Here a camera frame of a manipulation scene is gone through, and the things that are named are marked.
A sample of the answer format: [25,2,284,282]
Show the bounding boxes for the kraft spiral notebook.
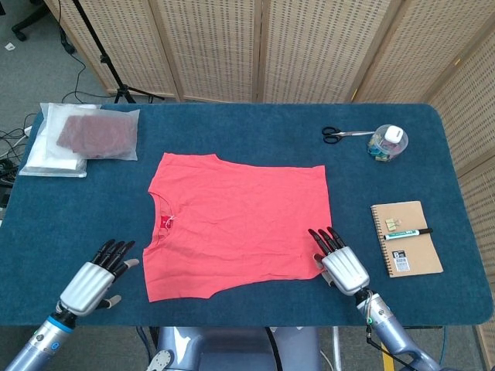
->
[370,199,445,279]

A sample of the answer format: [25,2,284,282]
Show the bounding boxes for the black office chair base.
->
[11,0,77,55]

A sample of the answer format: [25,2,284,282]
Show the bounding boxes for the black-handled scissors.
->
[320,126,376,146]

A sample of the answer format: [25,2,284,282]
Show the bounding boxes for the plastic bag with white garment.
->
[18,102,102,179]

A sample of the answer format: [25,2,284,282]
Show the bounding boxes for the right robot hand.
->
[307,226,370,298]

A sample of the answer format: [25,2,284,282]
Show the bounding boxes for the plastic bag with maroon garment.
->
[46,106,141,162]

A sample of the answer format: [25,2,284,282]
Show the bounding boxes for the green white marker pen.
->
[383,227,433,240]

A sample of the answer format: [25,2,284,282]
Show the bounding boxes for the red t-shirt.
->
[142,152,334,303]

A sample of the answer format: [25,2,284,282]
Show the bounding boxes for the wicker folding screen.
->
[44,0,495,371]

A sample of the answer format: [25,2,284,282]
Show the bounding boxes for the black floor cables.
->
[0,111,34,202]

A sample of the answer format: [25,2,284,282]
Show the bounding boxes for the clear jar of binder clips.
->
[366,124,410,163]

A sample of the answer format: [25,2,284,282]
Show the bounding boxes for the blue-grey robot torso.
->
[145,326,322,371]

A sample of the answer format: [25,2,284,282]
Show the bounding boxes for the blue carpet table cover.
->
[0,102,494,328]

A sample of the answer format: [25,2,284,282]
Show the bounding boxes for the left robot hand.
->
[57,239,140,318]

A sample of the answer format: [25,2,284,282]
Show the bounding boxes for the black tripod stand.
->
[71,0,166,104]

